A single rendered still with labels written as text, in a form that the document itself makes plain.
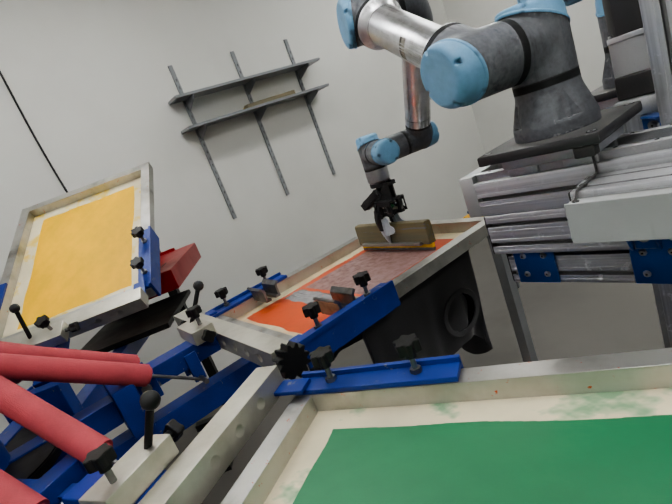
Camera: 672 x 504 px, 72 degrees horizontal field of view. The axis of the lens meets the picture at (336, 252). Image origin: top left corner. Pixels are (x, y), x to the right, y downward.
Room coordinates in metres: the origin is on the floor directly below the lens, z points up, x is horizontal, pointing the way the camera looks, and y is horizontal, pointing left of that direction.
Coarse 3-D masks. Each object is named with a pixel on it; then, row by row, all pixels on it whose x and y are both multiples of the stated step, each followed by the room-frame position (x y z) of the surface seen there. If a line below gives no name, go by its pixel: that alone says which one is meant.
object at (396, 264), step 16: (448, 240) 1.44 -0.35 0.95; (400, 256) 1.46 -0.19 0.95; (416, 256) 1.40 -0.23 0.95; (368, 272) 1.42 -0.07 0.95; (384, 272) 1.36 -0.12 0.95; (400, 272) 1.31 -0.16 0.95; (368, 288) 1.28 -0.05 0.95; (288, 320) 1.26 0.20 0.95; (304, 320) 1.22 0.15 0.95; (320, 320) 1.17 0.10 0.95
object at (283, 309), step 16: (368, 256) 1.59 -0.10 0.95; (384, 256) 1.52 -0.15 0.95; (336, 272) 1.55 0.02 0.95; (352, 272) 1.48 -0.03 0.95; (304, 288) 1.51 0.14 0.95; (320, 288) 1.44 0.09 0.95; (272, 304) 1.46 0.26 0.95; (288, 304) 1.40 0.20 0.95; (304, 304) 1.35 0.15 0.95; (256, 320) 1.37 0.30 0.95; (272, 320) 1.31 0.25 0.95
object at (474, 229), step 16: (432, 224) 1.56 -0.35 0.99; (448, 224) 1.50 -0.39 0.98; (464, 224) 1.45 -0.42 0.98; (480, 224) 1.36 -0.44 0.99; (352, 240) 1.76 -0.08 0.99; (464, 240) 1.28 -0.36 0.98; (480, 240) 1.32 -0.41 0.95; (320, 256) 1.70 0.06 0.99; (336, 256) 1.70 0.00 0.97; (432, 256) 1.23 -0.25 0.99; (448, 256) 1.24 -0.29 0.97; (304, 272) 1.62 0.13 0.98; (416, 272) 1.17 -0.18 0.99; (432, 272) 1.20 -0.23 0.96; (288, 288) 1.57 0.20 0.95; (400, 288) 1.13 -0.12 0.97; (240, 304) 1.48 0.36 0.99; (256, 304) 1.50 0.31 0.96; (224, 320) 1.37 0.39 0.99; (240, 320) 1.31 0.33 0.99; (288, 336) 1.05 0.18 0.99
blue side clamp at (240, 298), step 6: (276, 276) 1.60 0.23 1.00; (282, 276) 1.58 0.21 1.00; (258, 288) 1.54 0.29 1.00; (240, 294) 1.52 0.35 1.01; (246, 294) 1.52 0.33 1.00; (228, 300) 1.50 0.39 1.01; (234, 300) 1.51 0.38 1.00; (240, 300) 1.48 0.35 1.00; (216, 306) 1.48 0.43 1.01; (222, 306) 1.48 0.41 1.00; (228, 306) 1.46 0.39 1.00; (234, 306) 1.46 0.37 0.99; (222, 312) 1.44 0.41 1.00
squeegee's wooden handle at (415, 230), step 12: (360, 228) 1.66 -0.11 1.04; (372, 228) 1.60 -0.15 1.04; (396, 228) 1.50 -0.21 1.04; (408, 228) 1.45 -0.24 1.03; (420, 228) 1.40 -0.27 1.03; (360, 240) 1.68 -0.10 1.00; (372, 240) 1.62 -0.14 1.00; (384, 240) 1.56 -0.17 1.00; (396, 240) 1.51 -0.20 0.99; (408, 240) 1.46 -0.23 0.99; (420, 240) 1.42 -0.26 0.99; (432, 240) 1.39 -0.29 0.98
